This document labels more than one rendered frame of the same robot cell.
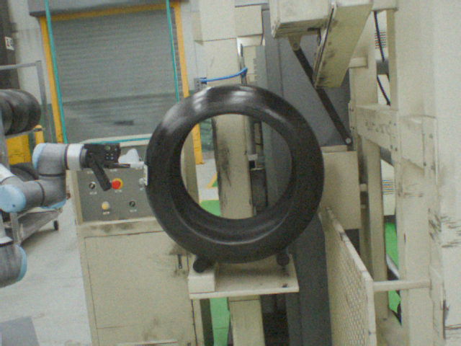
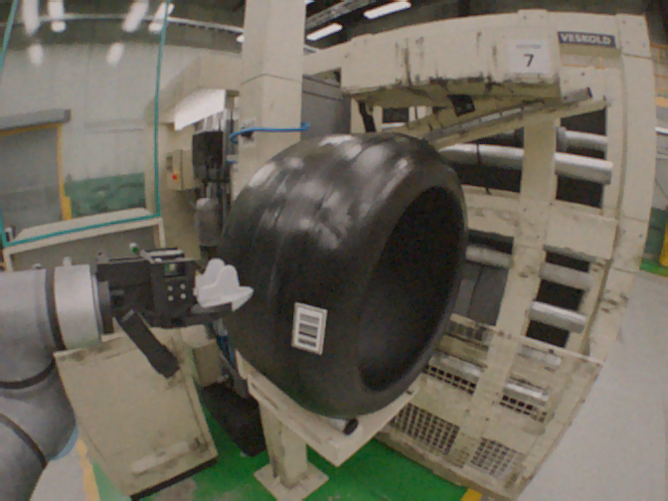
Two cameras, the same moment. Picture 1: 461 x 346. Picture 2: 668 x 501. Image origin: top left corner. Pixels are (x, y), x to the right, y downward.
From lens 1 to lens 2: 1.66 m
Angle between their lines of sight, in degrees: 50
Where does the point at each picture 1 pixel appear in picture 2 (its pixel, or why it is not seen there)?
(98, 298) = (93, 433)
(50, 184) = (35, 406)
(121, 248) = (102, 376)
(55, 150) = (16, 301)
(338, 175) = not seen: hidden behind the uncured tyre
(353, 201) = not seen: hidden behind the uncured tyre
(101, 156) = (159, 298)
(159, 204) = (336, 380)
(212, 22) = (279, 54)
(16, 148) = not seen: outside the picture
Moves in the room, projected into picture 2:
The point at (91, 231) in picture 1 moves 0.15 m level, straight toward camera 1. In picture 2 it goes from (61, 363) to (75, 384)
